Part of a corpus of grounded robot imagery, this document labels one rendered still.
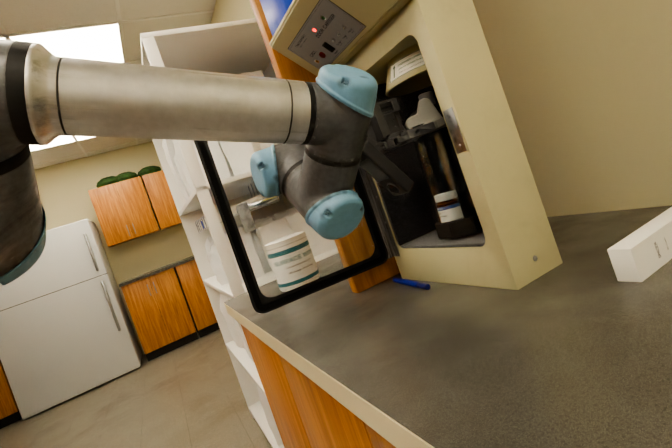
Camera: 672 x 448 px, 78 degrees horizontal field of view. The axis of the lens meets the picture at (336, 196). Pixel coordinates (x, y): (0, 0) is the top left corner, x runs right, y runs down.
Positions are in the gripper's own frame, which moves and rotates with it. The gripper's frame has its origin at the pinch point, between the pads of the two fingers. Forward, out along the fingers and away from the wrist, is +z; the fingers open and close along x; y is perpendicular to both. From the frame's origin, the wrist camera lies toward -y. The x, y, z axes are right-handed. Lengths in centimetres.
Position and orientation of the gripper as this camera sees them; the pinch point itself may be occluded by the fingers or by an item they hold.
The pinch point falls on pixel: (434, 129)
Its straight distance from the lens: 80.5
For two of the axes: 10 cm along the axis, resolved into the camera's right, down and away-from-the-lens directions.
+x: -4.0, 1.3, 9.1
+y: -3.5, -9.4, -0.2
